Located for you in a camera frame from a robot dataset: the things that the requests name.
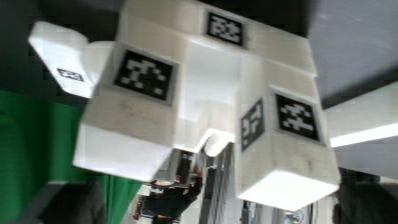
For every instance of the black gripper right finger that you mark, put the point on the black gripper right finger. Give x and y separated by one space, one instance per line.
366 200

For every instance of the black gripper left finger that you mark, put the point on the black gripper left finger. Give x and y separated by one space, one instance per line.
65 204

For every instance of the white chair leg with marker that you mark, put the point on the white chair leg with marker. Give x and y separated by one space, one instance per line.
286 167

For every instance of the white chair seat part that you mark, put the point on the white chair seat part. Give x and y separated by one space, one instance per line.
220 46

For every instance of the white fence wall right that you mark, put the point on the white fence wall right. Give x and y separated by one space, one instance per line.
362 118

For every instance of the small white part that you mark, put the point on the small white part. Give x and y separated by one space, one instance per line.
126 125

